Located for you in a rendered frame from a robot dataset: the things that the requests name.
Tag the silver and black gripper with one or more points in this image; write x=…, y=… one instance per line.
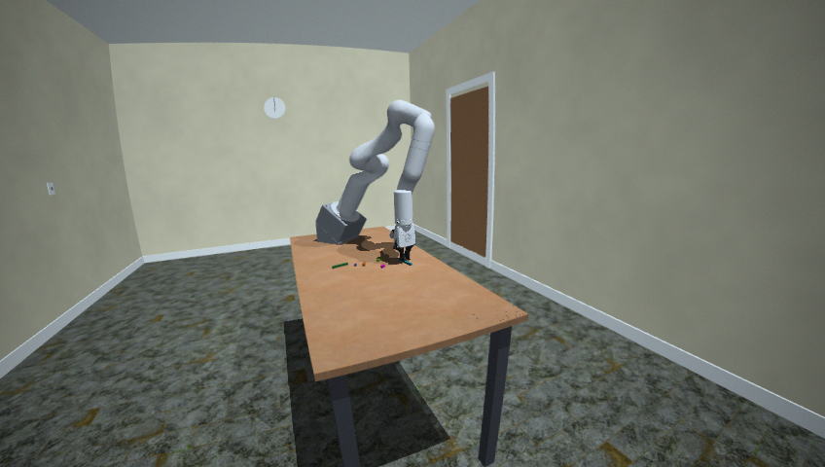
x=404, y=236

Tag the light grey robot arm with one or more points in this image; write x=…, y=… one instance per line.
x=368, y=157

